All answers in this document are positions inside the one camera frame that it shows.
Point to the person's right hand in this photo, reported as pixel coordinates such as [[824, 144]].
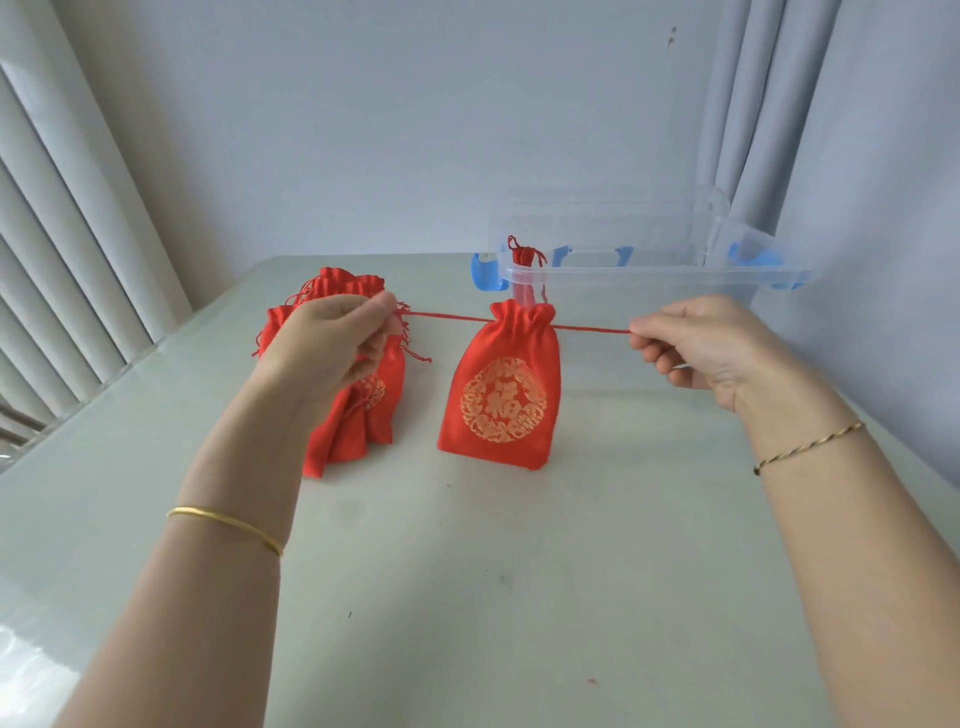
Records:
[[720, 345]]

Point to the person's left hand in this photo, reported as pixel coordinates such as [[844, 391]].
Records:
[[322, 352]]

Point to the pile of red drawstring pouches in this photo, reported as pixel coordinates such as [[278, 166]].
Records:
[[352, 435]]

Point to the clear plastic storage box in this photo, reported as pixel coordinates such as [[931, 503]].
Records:
[[637, 274]]

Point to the person's left forearm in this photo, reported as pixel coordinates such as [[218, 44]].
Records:
[[195, 615]]

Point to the person's right forearm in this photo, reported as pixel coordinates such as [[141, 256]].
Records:
[[855, 570]]

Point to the gold bangle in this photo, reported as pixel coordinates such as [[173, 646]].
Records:
[[225, 519]]

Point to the grey curtain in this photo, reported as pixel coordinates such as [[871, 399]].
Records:
[[862, 112]]

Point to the white vertical blinds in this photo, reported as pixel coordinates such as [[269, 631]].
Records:
[[67, 225]]

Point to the metal railing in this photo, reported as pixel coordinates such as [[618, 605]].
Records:
[[19, 420]]

